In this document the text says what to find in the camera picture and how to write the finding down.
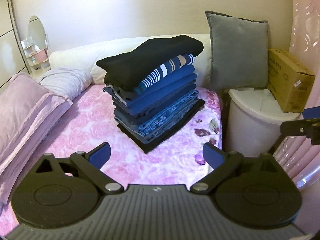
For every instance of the folded blue denim jeans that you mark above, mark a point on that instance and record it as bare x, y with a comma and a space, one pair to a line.
154, 126

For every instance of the white cylindrical bin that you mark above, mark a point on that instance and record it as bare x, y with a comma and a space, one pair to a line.
254, 121

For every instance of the grey square cushion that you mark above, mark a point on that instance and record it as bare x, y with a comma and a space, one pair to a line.
239, 48

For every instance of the pink rose bed sheet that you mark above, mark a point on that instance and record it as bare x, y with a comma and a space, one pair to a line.
90, 122

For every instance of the lilac pillow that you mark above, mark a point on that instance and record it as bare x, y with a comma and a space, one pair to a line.
66, 82
28, 112

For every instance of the grey folded garment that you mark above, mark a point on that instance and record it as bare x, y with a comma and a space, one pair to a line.
124, 97

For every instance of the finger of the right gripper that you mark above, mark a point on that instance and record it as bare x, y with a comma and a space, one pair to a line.
311, 113

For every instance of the black folded bottom garment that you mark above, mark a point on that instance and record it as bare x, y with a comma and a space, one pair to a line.
167, 133

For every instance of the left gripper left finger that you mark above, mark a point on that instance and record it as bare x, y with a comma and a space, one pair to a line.
89, 164

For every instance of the blue white striped garment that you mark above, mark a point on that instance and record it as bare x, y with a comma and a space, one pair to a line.
162, 71

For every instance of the white vanity shelf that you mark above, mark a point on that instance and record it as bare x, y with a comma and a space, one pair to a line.
36, 56

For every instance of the white wardrobe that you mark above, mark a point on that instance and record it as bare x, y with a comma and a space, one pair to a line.
12, 58

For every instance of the black zip jacket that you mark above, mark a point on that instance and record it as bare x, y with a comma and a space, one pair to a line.
127, 70

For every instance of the brown cardboard box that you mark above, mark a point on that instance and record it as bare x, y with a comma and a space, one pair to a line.
289, 80

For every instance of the round mirror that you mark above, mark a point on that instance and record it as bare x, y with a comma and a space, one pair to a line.
37, 33

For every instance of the white padded headboard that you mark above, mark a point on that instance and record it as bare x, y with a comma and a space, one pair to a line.
85, 57

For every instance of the pink curtain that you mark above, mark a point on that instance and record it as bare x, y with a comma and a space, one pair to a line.
296, 154

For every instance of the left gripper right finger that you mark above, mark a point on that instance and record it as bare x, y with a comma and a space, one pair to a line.
223, 164

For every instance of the royal blue folded garment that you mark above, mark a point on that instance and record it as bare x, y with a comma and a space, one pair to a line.
162, 91

